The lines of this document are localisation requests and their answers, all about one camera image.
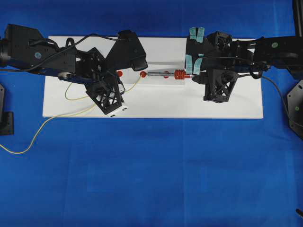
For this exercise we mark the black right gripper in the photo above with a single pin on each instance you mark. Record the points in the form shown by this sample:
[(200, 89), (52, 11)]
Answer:
[(216, 51)]

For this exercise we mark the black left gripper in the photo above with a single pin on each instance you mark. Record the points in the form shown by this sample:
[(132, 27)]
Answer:
[(104, 85)]

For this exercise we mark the soldering iron with red grip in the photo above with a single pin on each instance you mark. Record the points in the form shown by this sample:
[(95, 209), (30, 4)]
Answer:
[(176, 74)]

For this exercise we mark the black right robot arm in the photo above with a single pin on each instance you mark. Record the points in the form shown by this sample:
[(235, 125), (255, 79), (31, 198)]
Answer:
[(258, 55)]

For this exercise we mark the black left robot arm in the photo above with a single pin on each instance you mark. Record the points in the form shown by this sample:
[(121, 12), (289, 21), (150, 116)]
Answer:
[(26, 50)]

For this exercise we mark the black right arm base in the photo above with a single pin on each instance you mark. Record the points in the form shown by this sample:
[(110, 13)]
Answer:
[(295, 109)]

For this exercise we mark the orange dot mark middle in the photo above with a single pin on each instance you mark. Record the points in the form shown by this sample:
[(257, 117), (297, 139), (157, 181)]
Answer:
[(143, 74)]

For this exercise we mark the white work board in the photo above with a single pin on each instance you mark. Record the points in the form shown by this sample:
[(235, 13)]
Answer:
[(157, 97)]

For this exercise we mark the blue table cloth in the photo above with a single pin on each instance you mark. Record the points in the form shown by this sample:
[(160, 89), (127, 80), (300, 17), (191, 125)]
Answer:
[(149, 173)]

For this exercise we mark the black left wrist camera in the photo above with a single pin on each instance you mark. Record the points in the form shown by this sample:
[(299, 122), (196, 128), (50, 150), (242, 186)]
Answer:
[(127, 52)]

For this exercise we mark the black frame post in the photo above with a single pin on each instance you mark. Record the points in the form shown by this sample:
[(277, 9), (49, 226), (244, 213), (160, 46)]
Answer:
[(298, 17)]

